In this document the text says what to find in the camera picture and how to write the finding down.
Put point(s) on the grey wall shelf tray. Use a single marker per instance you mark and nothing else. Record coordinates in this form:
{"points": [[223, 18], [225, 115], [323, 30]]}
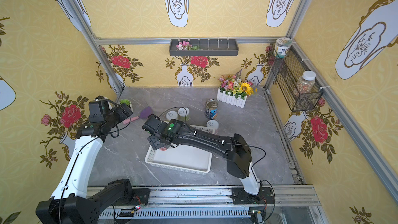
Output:
{"points": [[217, 47]]}

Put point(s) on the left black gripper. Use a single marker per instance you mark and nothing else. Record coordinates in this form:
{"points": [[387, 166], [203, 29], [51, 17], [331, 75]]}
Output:
{"points": [[125, 109]]}

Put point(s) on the jar with green label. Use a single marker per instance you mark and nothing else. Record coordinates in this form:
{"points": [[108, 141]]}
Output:
{"points": [[282, 47]]}

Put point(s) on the black wire wall basket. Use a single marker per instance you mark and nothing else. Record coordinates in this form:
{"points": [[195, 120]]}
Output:
{"points": [[285, 73]]}

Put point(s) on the small pink flowers on shelf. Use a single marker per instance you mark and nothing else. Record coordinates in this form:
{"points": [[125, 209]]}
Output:
{"points": [[185, 45]]}

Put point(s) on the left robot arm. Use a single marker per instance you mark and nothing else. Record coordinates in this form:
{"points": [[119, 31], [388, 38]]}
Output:
{"points": [[69, 203]]}

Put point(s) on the flower box white fence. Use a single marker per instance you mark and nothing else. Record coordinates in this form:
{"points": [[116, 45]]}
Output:
{"points": [[233, 90]]}

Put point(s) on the small green can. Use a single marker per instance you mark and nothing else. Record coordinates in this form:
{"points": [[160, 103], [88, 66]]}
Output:
{"points": [[183, 114]]}

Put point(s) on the pink purple toy shovel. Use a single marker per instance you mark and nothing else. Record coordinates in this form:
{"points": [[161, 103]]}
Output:
{"points": [[145, 113]]}

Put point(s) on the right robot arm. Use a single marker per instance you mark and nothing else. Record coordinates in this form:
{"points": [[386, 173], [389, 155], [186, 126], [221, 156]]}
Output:
{"points": [[235, 150]]}

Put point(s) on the large blue can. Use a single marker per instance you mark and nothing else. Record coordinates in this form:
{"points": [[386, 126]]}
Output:
{"points": [[211, 109]]}

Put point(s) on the white potted succulent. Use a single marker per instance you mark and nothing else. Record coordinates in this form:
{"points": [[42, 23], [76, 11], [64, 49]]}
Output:
{"points": [[126, 102]]}

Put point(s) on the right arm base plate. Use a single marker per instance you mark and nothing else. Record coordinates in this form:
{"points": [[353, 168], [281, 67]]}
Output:
{"points": [[265, 196]]}

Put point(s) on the clear jar white lid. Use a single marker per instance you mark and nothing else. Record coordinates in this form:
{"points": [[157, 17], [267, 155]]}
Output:
{"points": [[305, 83]]}

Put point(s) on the small yellow can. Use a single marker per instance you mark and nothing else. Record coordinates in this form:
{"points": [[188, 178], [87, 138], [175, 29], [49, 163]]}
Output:
{"points": [[171, 115]]}

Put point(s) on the small white lid can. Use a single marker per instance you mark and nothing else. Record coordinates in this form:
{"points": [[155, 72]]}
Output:
{"points": [[213, 124]]}

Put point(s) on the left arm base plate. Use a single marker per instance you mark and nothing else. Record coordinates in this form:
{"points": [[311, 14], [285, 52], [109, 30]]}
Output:
{"points": [[140, 196]]}

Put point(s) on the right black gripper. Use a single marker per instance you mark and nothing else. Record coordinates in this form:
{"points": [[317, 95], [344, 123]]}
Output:
{"points": [[156, 137]]}

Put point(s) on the white plastic basket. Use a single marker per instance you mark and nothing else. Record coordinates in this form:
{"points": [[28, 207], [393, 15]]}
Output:
{"points": [[182, 158]]}

